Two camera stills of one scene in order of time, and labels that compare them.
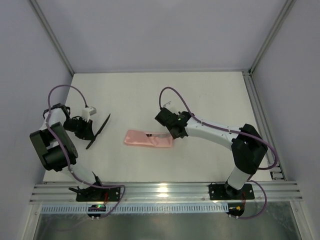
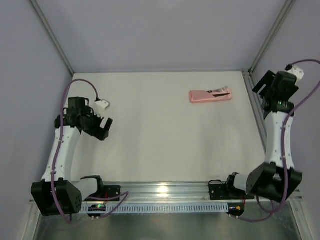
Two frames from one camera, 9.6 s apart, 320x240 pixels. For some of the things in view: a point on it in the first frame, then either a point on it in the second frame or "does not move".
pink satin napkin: x=139 y=138 → x=201 y=96
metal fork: x=159 y=135 → x=219 y=90
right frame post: x=278 y=26 does not move
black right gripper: x=174 y=132 → x=263 y=83
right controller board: x=235 y=209 does not move
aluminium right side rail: x=271 y=145 does not move
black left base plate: x=99 y=194 does not move
